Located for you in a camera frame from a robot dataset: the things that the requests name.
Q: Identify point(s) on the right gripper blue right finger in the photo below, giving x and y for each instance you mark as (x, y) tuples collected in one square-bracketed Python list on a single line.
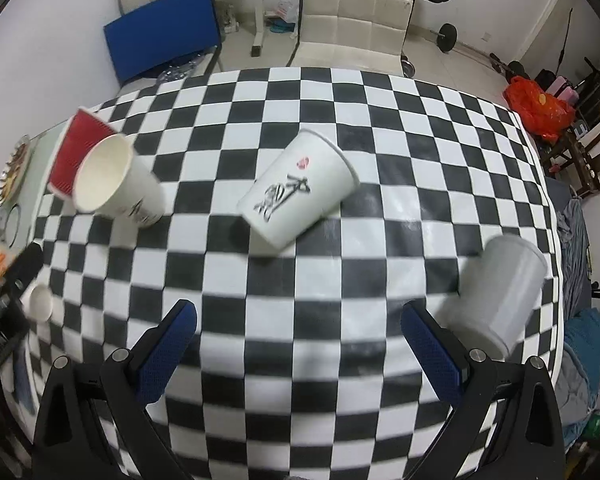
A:
[(527, 440)]

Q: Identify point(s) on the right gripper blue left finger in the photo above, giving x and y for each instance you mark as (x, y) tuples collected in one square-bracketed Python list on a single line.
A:
[(69, 442)]

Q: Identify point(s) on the cream paper cup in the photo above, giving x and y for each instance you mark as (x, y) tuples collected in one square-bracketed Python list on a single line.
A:
[(113, 181)]

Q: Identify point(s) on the white paper cup near snacks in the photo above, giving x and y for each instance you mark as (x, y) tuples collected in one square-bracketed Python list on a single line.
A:
[(39, 303)]

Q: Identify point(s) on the red ribbed paper cup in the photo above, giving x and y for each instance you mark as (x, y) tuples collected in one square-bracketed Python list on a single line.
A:
[(83, 131)]

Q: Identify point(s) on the white paper cup with calligraphy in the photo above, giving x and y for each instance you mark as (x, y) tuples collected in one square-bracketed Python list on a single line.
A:
[(304, 184)]

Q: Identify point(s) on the grey clothes pile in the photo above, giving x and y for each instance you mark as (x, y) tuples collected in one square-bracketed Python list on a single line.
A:
[(578, 383)]

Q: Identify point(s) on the grey ribbed mug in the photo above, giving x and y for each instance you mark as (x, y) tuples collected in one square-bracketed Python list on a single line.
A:
[(498, 291)]

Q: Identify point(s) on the patterned plate with food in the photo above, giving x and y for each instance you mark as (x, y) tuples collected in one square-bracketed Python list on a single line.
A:
[(14, 169)]

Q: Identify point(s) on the dark wooden chair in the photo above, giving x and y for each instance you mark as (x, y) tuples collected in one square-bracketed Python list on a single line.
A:
[(567, 152)]

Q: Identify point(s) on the black white checkered tablecloth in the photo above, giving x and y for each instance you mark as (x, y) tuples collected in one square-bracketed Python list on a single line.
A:
[(298, 365)]

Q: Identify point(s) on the red plastic bag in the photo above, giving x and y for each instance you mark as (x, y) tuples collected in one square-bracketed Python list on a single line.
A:
[(542, 114)]

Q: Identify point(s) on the white padded chair right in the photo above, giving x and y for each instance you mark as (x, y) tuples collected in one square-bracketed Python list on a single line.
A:
[(359, 34)]

